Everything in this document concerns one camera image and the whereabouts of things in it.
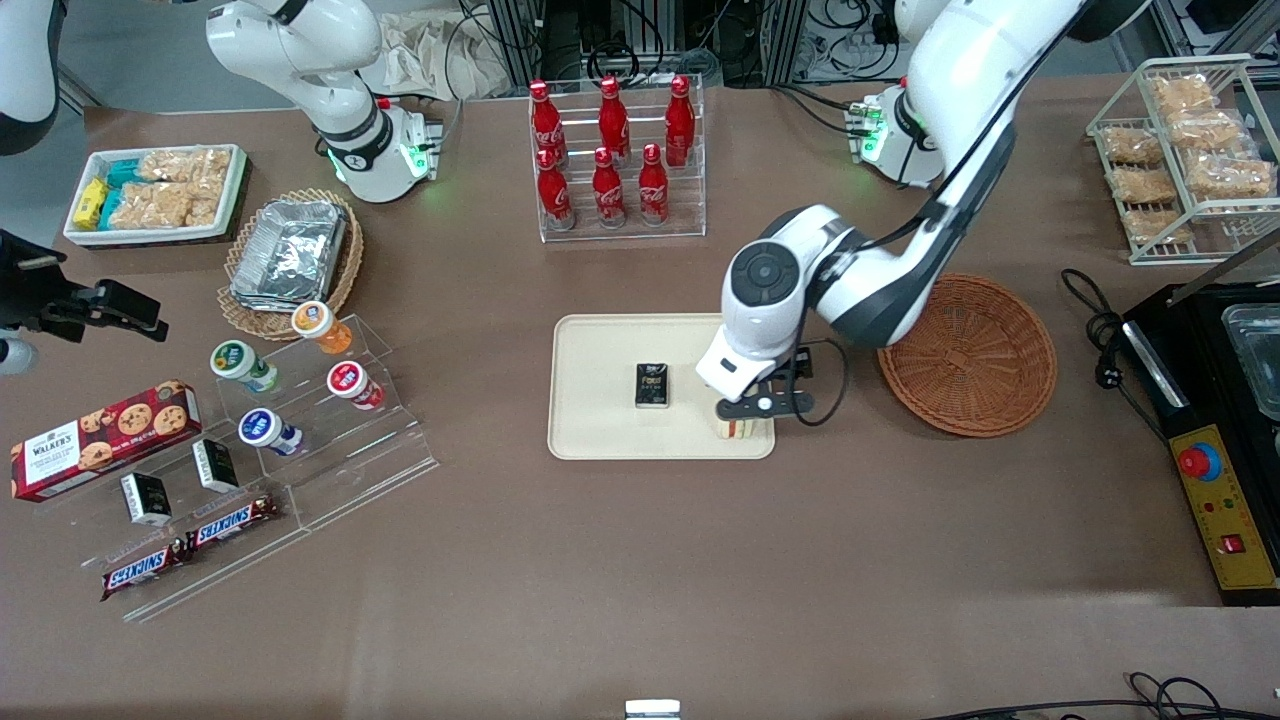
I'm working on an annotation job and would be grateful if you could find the red lid yogurt cup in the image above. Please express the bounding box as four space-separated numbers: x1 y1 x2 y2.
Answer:
327 361 385 412

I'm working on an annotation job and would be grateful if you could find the clear acrylic step stand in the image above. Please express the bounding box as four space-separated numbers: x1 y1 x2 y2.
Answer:
35 430 313 624
213 313 441 532

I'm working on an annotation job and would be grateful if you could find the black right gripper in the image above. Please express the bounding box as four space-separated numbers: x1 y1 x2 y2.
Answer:
0 232 169 342

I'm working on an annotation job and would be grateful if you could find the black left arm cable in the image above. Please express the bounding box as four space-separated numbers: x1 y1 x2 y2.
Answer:
790 0 1086 428

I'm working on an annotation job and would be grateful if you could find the orange lid yogurt cup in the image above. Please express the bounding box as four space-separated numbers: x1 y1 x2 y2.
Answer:
292 301 354 357

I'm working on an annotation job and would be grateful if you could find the green lid yogurt cup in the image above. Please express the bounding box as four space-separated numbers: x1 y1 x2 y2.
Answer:
210 340 280 394

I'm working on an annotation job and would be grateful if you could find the light woven wicker basket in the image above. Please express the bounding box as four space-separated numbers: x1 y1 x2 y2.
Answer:
218 189 364 342

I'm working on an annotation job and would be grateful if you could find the white plastic bin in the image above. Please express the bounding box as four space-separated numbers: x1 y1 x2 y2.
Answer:
63 144 247 248

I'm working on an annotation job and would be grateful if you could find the white wire rack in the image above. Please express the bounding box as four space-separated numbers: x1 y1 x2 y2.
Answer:
1086 55 1280 266

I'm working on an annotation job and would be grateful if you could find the black power cable with plug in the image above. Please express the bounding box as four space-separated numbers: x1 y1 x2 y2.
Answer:
1060 268 1171 441

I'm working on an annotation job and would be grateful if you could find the red Walkers cookie box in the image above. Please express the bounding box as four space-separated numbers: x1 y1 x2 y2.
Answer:
10 380 203 503

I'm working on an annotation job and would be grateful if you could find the yellow control panel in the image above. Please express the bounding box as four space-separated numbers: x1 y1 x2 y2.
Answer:
1168 424 1280 593

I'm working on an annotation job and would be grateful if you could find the red emergency stop button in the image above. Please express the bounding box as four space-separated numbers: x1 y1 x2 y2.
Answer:
1177 442 1224 484

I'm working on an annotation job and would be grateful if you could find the blue lid yogurt cup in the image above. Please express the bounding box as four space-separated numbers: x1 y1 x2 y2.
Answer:
238 408 304 458

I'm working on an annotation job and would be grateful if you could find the stack of foil trays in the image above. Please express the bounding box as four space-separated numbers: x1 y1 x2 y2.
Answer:
231 199 349 310

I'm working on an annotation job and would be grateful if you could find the clear plastic container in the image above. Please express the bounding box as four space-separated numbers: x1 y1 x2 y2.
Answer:
1222 303 1280 422

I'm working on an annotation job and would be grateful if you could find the clear bag of crackers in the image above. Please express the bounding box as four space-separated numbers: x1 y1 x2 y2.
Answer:
1100 125 1162 167
1170 110 1247 153
1150 75 1217 117
1185 155 1277 200
1112 165 1180 207
1125 208 1197 247

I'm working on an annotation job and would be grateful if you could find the Snickers chocolate bar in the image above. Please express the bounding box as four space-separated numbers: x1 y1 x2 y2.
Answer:
185 494 282 554
100 540 193 602

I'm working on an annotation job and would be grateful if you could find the crumpled beige cloth bag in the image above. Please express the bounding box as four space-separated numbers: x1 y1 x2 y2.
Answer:
362 8 513 101

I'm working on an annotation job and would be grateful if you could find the black tabletop appliance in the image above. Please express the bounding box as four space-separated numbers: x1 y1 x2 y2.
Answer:
1122 232 1280 608

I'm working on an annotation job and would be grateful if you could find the clear rice cracker bag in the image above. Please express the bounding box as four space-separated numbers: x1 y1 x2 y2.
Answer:
108 180 223 231
138 148 233 187

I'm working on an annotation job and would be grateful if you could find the black looped cable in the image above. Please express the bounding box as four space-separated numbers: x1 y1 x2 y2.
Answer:
925 672 1280 720

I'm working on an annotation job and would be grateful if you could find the brown wicker basket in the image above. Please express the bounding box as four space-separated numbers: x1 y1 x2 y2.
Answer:
877 274 1058 438

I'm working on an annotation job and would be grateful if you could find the red cola bottle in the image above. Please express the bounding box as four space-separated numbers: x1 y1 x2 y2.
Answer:
638 144 671 228
665 76 696 167
537 148 576 232
598 76 631 166
529 80 567 167
592 147 627 230

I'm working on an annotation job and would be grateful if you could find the clear acrylic bottle rack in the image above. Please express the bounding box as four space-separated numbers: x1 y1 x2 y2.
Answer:
528 75 707 244

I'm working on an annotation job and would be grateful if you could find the cream plastic tray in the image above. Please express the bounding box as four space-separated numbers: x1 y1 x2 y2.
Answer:
548 313 776 461

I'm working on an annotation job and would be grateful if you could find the aluminium frame rack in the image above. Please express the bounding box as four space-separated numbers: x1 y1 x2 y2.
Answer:
480 0 801 89

